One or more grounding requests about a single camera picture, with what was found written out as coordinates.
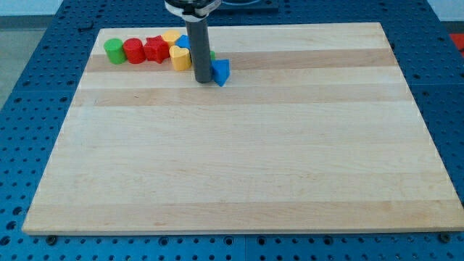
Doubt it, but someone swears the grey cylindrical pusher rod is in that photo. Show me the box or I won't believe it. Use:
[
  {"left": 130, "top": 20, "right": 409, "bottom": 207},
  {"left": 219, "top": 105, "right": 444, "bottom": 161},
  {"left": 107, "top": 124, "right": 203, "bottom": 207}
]
[{"left": 186, "top": 19, "right": 212, "bottom": 83}]

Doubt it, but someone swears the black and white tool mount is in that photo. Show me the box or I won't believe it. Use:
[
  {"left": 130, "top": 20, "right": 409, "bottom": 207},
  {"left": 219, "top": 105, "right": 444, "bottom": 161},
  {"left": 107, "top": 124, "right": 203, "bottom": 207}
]
[{"left": 165, "top": 0, "right": 222, "bottom": 22}]

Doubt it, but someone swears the red star block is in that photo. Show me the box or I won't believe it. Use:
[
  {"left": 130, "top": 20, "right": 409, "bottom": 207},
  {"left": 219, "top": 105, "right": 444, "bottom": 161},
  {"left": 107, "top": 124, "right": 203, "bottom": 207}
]
[{"left": 144, "top": 36, "right": 170, "bottom": 64}]

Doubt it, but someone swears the wooden board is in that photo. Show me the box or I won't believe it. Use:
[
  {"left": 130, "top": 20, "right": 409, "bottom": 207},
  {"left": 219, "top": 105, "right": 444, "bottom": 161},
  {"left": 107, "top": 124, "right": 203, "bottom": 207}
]
[{"left": 22, "top": 22, "right": 463, "bottom": 236}]

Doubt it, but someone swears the blue cube block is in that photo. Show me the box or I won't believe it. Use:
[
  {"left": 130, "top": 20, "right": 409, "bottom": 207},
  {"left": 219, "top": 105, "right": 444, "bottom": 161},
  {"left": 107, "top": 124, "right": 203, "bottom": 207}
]
[{"left": 175, "top": 35, "right": 191, "bottom": 50}]

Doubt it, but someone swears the yellow hexagon block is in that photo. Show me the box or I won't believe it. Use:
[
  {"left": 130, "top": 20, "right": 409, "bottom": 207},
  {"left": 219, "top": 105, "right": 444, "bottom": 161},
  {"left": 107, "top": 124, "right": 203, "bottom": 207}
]
[{"left": 161, "top": 30, "right": 181, "bottom": 47}]

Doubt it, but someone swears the yellow heart block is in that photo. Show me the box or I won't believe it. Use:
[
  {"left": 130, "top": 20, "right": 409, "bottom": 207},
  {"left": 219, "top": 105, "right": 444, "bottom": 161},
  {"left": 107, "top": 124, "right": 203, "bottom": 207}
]
[{"left": 169, "top": 46, "right": 191, "bottom": 71}]

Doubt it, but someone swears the blue triangle block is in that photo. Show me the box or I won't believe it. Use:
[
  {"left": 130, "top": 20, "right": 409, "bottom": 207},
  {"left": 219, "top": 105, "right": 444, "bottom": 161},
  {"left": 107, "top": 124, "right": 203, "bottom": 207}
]
[{"left": 211, "top": 59, "right": 231, "bottom": 87}]

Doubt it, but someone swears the red cylinder block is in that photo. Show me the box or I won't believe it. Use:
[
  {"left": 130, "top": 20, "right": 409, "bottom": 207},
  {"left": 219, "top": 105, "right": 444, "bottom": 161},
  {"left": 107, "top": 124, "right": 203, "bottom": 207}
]
[{"left": 123, "top": 38, "right": 146, "bottom": 64}]

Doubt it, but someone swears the green cylinder block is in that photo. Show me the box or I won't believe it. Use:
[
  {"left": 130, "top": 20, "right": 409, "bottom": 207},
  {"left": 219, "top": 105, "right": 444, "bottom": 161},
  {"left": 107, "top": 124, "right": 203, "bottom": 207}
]
[{"left": 104, "top": 38, "right": 127, "bottom": 65}]

